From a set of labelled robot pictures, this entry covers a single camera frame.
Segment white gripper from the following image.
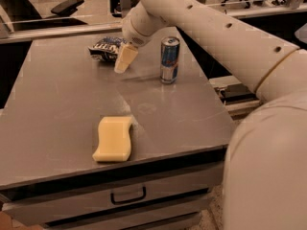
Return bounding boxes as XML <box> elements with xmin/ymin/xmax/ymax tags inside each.
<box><xmin>114</xmin><ymin>2</ymin><xmax>169</xmax><ymax>74</ymax></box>

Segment blue chip bag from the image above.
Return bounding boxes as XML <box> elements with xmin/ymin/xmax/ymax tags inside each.
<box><xmin>88</xmin><ymin>36</ymin><xmax>127</xmax><ymax>62</ymax></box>

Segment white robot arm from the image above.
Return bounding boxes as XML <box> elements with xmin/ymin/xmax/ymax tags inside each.
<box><xmin>123</xmin><ymin>0</ymin><xmax>307</xmax><ymax>230</ymax></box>

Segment blue silver energy drink can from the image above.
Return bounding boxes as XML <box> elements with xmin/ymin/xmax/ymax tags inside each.
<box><xmin>160</xmin><ymin>36</ymin><xmax>180</xmax><ymax>83</ymax></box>

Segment yellow sponge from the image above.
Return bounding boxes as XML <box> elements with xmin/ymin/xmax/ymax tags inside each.
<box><xmin>92</xmin><ymin>116</ymin><xmax>132</xmax><ymax>162</ymax></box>

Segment grey drawer cabinet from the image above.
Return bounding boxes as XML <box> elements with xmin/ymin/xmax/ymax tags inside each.
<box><xmin>0</xmin><ymin>35</ymin><xmax>233</xmax><ymax>230</ymax></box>

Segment black office chair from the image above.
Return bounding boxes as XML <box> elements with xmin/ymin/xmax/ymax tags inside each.
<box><xmin>0</xmin><ymin>0</ymin><xmax>85</xmax><ymax>31</ymax></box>

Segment black drawer handle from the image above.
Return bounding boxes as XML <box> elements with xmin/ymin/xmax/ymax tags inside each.
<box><xmin>110</xmin><ymin>186</ymin><xmax>147</xmax><ymax>205</ymax></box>

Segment metal desk rail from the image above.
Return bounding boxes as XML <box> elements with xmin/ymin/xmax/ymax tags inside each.
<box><xmin>0</xmin><ymin>3</ymin><xmax>307</xmax><ymax>44</ymax></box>

